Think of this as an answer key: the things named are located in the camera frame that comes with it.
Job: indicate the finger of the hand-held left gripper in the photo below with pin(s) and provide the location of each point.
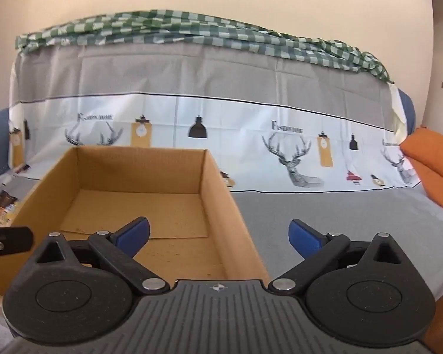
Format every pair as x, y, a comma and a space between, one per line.
13, 239

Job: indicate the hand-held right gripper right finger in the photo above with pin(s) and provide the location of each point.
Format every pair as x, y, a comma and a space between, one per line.
304, 238

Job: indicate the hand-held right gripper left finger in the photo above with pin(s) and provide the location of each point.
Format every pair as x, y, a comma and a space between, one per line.
133, 234

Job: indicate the brown cardboard box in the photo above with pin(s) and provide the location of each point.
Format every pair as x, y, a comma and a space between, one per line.
140, 206

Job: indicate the brown snack packet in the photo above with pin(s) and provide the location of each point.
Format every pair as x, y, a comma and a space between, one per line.
3, 201

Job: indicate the orange cushion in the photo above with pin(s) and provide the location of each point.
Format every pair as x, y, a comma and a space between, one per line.
435, 162

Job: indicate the cream cloth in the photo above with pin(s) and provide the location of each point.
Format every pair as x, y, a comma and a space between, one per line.
397, 114

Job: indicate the grey deer print cloth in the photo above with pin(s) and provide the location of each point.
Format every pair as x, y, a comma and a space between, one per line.
243, 81

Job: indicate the green checked cloth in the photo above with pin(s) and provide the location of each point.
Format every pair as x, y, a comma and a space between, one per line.
192, 25

